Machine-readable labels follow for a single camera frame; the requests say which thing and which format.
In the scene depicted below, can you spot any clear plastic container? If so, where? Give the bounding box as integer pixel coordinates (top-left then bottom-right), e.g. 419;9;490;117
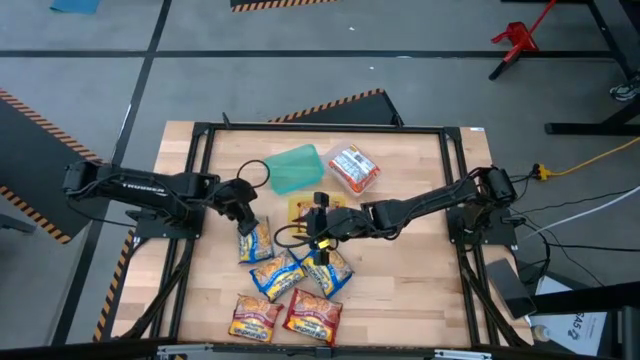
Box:
322;141;383;198

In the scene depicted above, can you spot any teal plastic container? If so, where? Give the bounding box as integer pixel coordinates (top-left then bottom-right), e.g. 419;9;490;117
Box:
263;143;326;196

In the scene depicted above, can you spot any red metal stand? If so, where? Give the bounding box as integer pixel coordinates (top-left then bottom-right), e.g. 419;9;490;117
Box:
487;0;559;81

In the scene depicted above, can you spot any yellow plastic container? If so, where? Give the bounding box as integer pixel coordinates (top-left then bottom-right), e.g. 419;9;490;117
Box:
287;193;347;236

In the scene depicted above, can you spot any yellow extension cable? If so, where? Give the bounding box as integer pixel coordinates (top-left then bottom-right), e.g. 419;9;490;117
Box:
532;137;640;181

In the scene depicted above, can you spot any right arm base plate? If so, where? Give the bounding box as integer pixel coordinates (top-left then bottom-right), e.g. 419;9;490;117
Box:
446;204;519;246

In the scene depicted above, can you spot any white printed paper sheet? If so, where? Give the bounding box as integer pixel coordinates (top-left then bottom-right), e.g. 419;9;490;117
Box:
528;274;609;357

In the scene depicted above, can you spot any black floor cable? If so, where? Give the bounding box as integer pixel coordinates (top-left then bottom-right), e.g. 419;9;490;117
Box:
544;242;640;253

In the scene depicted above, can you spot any blue floor mat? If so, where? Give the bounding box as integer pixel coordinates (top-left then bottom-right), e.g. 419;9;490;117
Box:
49;0;104;15

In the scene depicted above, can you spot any person's shoe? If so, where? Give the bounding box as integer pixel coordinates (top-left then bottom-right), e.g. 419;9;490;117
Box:
609;74;640;104

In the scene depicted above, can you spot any orange Maruchan noodle packet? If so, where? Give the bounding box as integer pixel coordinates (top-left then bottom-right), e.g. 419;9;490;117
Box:
328;144;380;194

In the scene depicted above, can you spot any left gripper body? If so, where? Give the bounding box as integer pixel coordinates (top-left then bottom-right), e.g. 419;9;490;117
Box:
214;178;259;221

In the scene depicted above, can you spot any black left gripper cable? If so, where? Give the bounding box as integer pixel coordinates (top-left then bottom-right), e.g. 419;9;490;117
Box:
235;158;272;190

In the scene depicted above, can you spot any black desk leg frame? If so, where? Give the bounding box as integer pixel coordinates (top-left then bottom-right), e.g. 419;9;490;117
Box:
544;0;640;136

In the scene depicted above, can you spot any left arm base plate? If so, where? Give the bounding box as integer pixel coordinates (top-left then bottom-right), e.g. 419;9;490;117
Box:
133;208;207;240

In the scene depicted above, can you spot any large black hazard-striped mat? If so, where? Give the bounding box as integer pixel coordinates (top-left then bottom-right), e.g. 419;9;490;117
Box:
0;88;109;245

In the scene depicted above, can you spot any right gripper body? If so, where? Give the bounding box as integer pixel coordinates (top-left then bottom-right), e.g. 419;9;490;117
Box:
304;205;364;249

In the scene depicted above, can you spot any blue Maruchan noodle packet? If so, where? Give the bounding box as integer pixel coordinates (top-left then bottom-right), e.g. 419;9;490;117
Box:
298;248;355;300
248;251;307;303
236;215;275;265

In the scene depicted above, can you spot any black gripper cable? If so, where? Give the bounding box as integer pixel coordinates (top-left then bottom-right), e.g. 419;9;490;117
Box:
235;158;272;190
273;223;314;250

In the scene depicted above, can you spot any black metal rig frame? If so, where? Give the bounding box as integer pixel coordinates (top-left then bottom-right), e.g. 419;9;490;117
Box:
113;112;535;351

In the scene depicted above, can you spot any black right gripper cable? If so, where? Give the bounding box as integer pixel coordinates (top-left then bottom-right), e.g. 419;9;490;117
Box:
273;223;314;250

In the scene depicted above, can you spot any white floor cable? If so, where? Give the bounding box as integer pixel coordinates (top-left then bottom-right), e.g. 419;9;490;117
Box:
522;185;640;240

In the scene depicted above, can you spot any black yellow hazard strip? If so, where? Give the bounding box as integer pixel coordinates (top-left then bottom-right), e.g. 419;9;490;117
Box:
92;229;136;344

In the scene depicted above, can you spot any silver metal bracket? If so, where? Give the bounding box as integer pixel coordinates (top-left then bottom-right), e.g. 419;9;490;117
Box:
433;348;494;360
157;343;214;360

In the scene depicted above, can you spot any black power box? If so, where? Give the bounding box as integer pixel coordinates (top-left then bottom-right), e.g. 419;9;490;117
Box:
484;257;539;320

